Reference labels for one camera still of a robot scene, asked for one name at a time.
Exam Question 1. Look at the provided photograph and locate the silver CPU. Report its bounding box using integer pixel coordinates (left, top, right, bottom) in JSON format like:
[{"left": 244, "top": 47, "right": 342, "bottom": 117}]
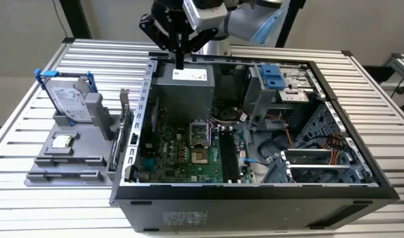
[{"left": 52, "top": 135, "right": 73, "bottom": 149}]

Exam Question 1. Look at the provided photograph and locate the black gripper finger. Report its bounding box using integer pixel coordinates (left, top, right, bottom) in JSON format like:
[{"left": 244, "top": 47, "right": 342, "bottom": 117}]
[
  {"left": 138, "top": 13, "right": 180, "bottom": 70},
  {"left": 180, "top": 28, "right": 220, "bottom": 70}
]

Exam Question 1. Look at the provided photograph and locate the black table bracket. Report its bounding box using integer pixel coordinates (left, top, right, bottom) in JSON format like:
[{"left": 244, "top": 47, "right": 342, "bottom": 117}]
[{"left": 362, "top": 64, "right": 394, "bottom": 82}]

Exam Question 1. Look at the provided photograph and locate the aluminium side table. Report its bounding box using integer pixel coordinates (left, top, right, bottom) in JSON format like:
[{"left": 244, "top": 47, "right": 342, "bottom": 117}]
[{"left": 380, "top": 53, "right": 404, "bottom": 87}]

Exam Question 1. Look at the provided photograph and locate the grey parts rack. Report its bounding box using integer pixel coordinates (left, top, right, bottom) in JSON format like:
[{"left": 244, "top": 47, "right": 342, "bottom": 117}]
[{"left": 24, "top": 92, "right": 136, "bottom": 187}]

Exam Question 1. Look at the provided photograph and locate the metal disk bay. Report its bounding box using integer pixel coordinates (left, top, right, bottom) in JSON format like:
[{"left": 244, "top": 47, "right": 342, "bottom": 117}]
[{"left": 262, "top": 148, "right": 370, "bottom": 184}]

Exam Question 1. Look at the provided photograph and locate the teal expansion slot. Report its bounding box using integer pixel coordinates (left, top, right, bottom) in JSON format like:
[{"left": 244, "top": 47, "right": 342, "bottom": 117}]
[{"left": 141, "top": 158, "right": 156, "bottom": 174}]

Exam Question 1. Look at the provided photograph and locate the black PC case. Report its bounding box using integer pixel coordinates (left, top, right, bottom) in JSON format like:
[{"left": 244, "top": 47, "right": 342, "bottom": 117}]
[{"left": 108, "top": 51, "right": 401, "bottom": 234}]

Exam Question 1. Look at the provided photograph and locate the black looped wire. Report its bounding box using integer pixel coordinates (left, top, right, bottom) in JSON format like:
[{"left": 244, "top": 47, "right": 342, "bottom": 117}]
[{"left": 256, "top": 137, "right": 284, "bottom": 166}]

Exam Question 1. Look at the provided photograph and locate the metal socket cover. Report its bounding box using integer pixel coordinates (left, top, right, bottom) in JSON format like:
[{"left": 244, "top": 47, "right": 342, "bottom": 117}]
[{"left": 188, "top": 119, "right": 212, "bottom": 147}]

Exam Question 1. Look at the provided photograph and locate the blue drive bay latch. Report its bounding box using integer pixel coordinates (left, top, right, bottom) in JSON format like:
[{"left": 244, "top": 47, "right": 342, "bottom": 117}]
[{"left": 258, "top": 64, "right": 285, "bottom": 91}]

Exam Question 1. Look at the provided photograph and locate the black vertical post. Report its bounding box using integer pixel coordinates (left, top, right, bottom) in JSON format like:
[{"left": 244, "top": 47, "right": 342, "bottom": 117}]
[
  {"left": 280, "top": 0, "right": 305, "bottom": 48},
  {"left": 57, "top": 0, "right": 92, "bottom": 40}
]

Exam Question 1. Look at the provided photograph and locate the orange yellow wire bundle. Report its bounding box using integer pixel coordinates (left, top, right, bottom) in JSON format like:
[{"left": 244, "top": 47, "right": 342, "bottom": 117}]
[{"left": 326, "top": 132, "right": 348, "bottom": 166}]

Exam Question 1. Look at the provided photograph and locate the silver camera in black bracket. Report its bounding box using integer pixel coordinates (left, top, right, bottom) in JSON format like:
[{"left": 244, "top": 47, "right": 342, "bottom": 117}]
[{"left": 182, "top": 0, "right": 229, "bottom": 31}]

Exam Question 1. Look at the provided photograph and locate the CPU socket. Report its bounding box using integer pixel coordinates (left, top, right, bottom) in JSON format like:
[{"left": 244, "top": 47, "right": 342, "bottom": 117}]
[{"left": 189, "top": 146, "right": 212, "bottom": 166}]

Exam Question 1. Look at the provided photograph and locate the silver hard disk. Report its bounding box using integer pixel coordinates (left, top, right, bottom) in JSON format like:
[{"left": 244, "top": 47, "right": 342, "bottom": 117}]
[{"left": 44, "top": 76, "right": 93, "bottom": 123}]

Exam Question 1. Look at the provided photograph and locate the grey wire bundle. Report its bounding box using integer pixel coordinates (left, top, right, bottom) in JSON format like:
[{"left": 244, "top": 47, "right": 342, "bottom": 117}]
[{"left": 208, "top": 114, "right": 241, "bottom": 125}]

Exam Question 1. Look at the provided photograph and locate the thin orange wire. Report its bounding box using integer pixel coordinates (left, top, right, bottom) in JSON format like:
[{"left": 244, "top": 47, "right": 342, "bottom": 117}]
[{"left": 284, "top": 125, "right": 293, "bottom": 150}]

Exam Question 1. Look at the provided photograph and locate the round CPU cooler fan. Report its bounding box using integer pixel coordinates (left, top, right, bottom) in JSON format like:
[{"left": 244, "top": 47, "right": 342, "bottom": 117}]
[{"left": 217, "top": 105, "right": 244, "bottom": 121}]

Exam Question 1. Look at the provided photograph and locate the green motherboard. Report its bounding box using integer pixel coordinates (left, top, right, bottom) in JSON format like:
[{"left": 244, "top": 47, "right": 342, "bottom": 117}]
[{"left": 137, "top": 123, "right": 254, "bottom": 184}]

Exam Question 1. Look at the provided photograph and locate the blue disk carrier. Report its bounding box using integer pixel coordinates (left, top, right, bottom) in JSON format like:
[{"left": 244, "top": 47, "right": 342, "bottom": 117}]
[{"left": 33, "top": 68, "right": 98, "bottom": 126}]

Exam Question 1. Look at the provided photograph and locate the grey metal drive cage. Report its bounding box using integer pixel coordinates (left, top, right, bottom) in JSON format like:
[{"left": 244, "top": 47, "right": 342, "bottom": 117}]
[{"left": 242, "top": 63, "right": 322, "bottom": 131}]

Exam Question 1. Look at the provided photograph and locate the grey power supply unit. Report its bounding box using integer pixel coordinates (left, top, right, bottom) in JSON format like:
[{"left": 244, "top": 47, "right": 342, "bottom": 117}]
[{"left": 150, "top": 63, "right": 216, "bottom": 126}]

